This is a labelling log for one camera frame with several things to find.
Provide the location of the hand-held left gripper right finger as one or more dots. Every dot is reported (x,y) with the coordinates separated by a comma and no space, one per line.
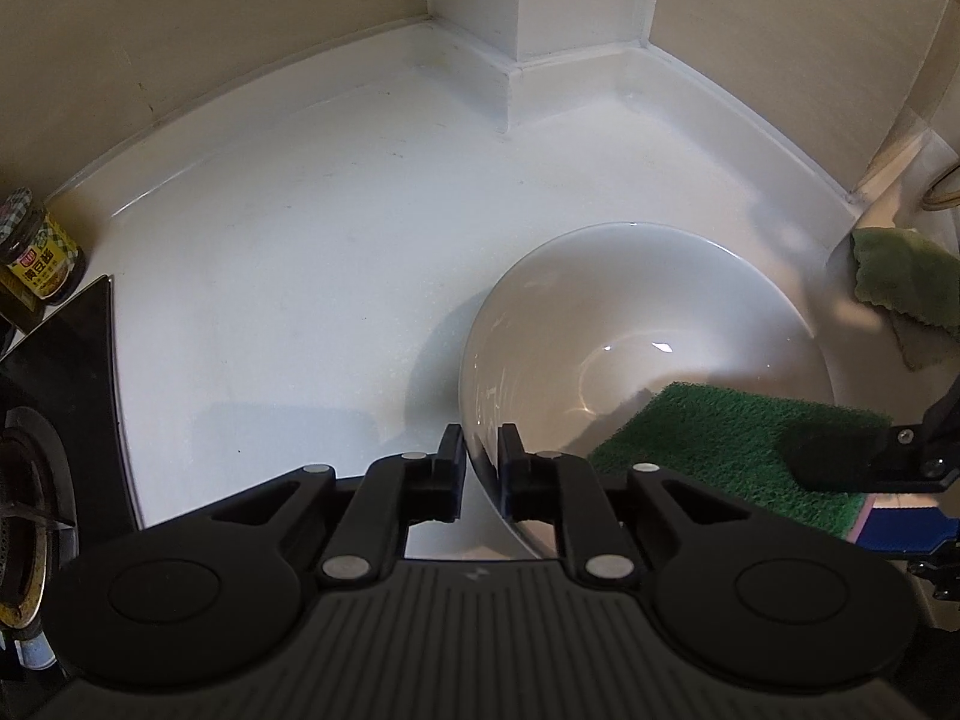
(511,469)

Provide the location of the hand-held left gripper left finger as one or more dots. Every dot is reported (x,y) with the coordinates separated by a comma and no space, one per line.
(448,469)

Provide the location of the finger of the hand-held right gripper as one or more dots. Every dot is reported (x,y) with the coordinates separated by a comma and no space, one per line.
(900,532)
(825,457)

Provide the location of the pink and green sponge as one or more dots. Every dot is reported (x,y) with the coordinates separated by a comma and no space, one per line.
(720,450)

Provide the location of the white ceramic bowl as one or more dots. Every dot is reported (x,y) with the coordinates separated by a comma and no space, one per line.
(637,315)

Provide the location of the green cleaning cloth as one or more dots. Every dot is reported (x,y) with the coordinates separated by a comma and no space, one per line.
(907,277)

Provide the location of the glass pot lid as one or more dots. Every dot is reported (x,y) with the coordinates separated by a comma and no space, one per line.
(943,191)

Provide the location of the black glass gas hob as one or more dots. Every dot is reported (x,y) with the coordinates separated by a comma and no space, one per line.
(67,360)

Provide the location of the gas burner with pan support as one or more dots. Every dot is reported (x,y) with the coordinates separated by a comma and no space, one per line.
(30,517)

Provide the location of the checkered-lid sauce jar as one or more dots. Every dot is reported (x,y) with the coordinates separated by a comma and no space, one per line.
(41,251)

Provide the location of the black-capped oil bottle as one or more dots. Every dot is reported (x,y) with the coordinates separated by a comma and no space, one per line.
(15,304)

